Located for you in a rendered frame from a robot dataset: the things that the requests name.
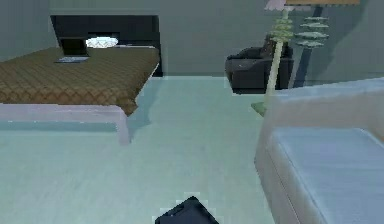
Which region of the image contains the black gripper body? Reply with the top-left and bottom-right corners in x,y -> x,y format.
154,195 -> 220,224

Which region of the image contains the black armchair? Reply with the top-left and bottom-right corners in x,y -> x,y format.
224,34 -> 295,96

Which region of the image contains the pale grey sofa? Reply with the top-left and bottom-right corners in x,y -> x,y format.
254,77 -> 384,224

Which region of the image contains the bed with brown quilt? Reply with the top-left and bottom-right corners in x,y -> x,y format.
0,14 -> 164,117

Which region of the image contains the pale green floor lamp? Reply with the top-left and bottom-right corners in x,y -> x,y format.
250,0 -> 295,117

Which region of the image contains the white pillow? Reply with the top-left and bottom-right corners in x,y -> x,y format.
85,36 -> 119,49

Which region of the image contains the black laptop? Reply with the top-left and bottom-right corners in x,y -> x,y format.
54,37 -> 91,64

